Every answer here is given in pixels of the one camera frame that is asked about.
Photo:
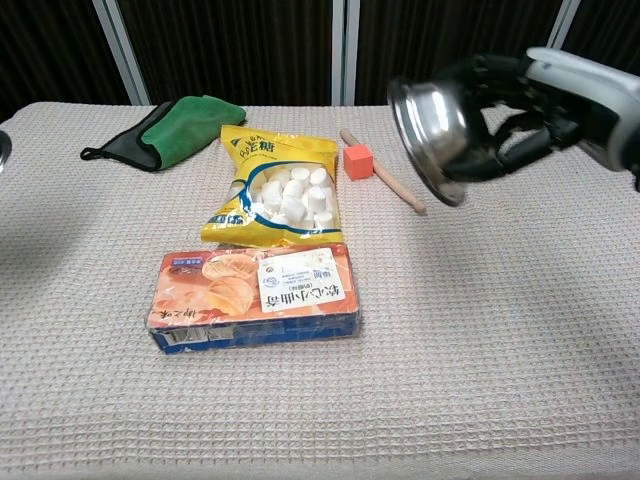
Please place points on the orange cube block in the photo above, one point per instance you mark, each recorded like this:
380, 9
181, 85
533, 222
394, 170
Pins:
358, 161

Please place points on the beige waffle tablecloth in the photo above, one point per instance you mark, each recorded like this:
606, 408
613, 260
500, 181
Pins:
320, 400

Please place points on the grey metal frame post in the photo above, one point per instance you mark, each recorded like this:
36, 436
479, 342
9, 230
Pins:
345, 50
122, 50
562, 25

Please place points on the green microfiber cloth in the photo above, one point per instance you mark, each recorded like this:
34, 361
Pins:
185, 127

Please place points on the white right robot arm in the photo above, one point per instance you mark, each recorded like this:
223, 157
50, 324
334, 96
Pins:
595, 95

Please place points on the wooden drumstick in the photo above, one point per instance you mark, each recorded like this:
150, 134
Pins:
400, 187

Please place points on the yellow marshmallow bag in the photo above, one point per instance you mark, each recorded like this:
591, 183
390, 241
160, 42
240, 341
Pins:
280, 192

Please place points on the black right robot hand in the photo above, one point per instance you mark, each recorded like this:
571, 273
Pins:
540, 100

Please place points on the orange cookie box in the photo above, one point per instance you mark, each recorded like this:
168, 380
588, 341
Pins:
250, 295

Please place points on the stainless steel bowl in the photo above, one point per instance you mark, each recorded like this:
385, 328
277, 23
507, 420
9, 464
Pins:
2, 150
435, 130

